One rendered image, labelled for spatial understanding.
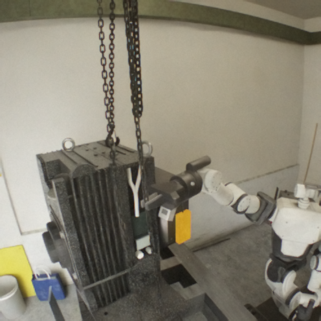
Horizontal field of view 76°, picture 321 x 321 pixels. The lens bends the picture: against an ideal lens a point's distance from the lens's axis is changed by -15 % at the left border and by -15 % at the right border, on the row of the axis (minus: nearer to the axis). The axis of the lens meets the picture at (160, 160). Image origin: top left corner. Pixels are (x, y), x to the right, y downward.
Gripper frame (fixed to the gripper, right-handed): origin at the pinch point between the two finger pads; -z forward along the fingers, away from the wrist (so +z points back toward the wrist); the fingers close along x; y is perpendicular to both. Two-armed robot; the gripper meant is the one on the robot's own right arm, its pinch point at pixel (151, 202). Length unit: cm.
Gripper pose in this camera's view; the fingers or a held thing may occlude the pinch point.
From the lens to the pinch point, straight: 69.7
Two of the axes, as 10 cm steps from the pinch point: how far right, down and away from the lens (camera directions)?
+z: 7.4, -2.7, 6.2
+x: -6.7, -1.7, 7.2
